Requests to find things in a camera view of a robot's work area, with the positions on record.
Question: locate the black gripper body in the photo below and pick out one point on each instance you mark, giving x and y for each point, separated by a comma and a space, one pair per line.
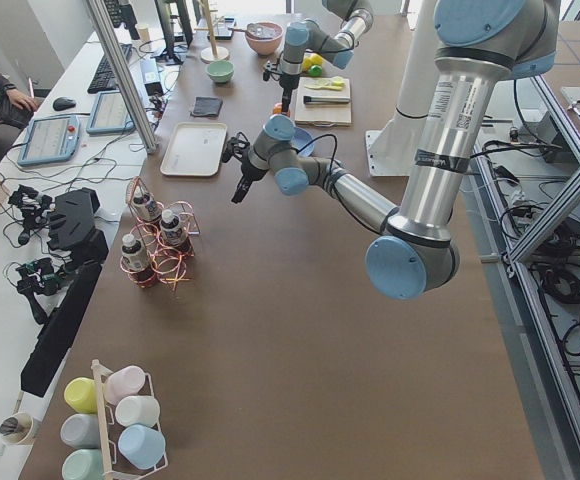
247, 175
287, 84

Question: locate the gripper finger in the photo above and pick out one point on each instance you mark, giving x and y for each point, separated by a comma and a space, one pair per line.
285, 104
241, 191

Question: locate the blue plate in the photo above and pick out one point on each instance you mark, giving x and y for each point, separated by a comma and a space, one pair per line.
302, 141

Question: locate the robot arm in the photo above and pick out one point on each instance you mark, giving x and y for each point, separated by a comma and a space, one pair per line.
337, 49
478, 44

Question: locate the steel muddler black tip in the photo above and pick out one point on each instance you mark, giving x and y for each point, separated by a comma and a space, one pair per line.
325, 100

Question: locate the yellow lemon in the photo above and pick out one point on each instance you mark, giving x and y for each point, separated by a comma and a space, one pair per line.
306, 64
316, 59

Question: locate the green lime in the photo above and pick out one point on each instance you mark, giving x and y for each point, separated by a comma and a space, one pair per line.
315, 71

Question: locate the lemon slice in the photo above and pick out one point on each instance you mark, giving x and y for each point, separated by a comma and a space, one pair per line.
319, 82
337, 81

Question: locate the yellow plastic knife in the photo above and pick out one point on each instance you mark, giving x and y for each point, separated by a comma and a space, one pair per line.
330, 88

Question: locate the pink bowl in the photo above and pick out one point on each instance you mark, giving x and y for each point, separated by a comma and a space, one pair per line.
267, 46

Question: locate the wooden cutting board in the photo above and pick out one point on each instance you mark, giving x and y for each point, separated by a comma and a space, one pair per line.
322, 114

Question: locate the clear ice cubes pile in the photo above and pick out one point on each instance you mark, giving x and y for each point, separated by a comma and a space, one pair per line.
262, 32

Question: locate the metal ice scoop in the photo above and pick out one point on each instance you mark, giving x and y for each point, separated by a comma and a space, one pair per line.
248, 26

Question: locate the cream rabbit tray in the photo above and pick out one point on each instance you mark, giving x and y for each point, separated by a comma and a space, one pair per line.
194, 149

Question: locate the mint green bowl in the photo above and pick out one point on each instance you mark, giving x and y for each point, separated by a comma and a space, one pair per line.
220, 71

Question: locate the grey folded cloth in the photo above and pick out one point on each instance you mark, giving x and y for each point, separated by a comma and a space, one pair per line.
207, 107

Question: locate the wooden glass stand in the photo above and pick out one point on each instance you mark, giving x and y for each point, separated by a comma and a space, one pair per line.
214, 52

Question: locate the tea bottle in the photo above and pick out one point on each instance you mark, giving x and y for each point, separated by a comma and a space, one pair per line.
145, 206
136, 261
173, 232

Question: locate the teach pendant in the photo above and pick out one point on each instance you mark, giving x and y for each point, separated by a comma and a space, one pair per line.
109, 115
50, 140

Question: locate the black keyboard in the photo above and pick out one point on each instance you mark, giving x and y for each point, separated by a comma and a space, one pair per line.
103, 79

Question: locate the black computer mouse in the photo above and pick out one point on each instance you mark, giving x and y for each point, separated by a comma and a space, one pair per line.
63, 103

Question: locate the cup rack with cups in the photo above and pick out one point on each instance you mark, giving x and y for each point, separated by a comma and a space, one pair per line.
115, 431

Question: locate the paper cup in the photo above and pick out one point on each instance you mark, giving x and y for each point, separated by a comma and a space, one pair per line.
19, 429

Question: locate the copper wire bottle rack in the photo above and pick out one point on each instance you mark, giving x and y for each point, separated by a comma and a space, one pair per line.
168, 262

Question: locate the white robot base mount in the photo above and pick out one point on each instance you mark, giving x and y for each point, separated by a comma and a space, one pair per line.
391, 150

